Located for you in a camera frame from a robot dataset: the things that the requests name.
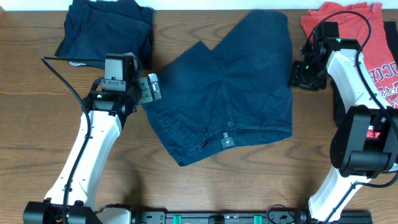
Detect black garment under red shirt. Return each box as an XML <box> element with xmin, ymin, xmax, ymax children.
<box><xmin>331</xmin><ymin>21</ymin><xmax>397</xmax><ymax>127</ymax></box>

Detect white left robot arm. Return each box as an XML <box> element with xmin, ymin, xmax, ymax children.
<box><xmin>23</xmin><ymin>73</ymin><xmax>161</xmax><ymax>223</ymax></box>

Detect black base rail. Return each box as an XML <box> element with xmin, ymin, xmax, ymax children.
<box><xmin>93</xmin><ymin>203</ymin><xmax>373</xmax><ymax>224</ymax></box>

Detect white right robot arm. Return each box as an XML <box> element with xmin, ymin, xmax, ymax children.
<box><xmin>289</xmin><ymin>22</ymin><xmax>397</xmax><ymax>223</ymax></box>

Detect red printed t-shirt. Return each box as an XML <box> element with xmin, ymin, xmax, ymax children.
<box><xmin>300</xmin><ymin>1</ymin><xmax>398</xmax><ymax>139</ymax></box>

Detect blue denim shorts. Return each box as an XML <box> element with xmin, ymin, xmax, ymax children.
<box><xmin>143</xmin><ymin>11</ymin><xmax>293</xmax><ymax>166</ymax></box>

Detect folded navy garment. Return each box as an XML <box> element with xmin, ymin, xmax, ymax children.
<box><xmin>62</xmin><ymin>0</ymin><xmax>154</xmax><ymax>70</ymax></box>

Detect folded black garment with print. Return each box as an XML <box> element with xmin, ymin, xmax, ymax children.
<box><xmin>55</xmin><ymin>42</ymin><xmax>88</xmax><ymax>67</ymax></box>

